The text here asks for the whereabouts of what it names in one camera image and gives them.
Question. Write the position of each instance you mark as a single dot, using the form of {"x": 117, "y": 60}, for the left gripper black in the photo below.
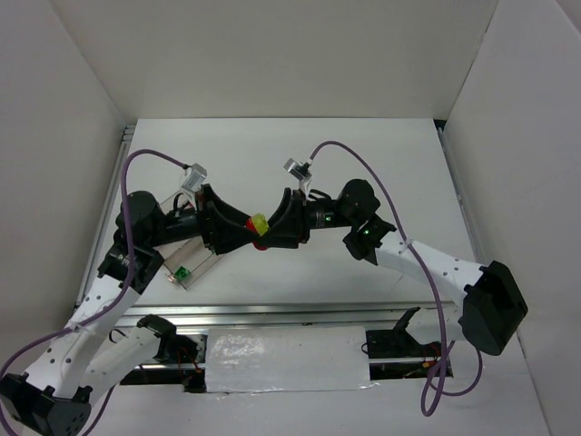
{"x": 207, "y": 220}

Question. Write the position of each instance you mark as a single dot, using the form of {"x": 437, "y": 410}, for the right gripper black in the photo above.
{"x": 299, "y": 219}

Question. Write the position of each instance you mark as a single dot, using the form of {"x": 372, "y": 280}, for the lime yellow long lego brick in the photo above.
{"x": 260, "y": 224}

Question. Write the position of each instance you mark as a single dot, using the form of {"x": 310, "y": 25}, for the green hollow lego brick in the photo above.
{"x": 182, "y": 273}

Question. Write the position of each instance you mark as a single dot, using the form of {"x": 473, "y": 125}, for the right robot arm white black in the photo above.
{"x": 491, "y": 306}

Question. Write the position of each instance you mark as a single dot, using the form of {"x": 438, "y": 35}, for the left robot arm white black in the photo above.
{"x": 55, "y": 395}

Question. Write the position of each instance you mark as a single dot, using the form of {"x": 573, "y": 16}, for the clear bin near compartment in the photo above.
{"x": 192, "y": 255}

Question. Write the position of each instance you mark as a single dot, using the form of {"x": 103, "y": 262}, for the white tape cover panel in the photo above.
{"x": 286, "y": 359}

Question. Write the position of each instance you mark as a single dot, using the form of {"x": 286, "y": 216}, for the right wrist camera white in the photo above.
{"x": 300, "y": 171}

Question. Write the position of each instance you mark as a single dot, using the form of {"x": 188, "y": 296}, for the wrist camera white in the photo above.
{"x": 300, "y": 171}
{"x": 194, "y": 177}

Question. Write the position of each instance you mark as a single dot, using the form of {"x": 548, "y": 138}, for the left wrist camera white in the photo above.
{"x": 194, "y": 177}

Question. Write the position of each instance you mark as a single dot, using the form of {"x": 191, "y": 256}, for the aluminium rail frame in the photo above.
{"x": 320, "y": 282}

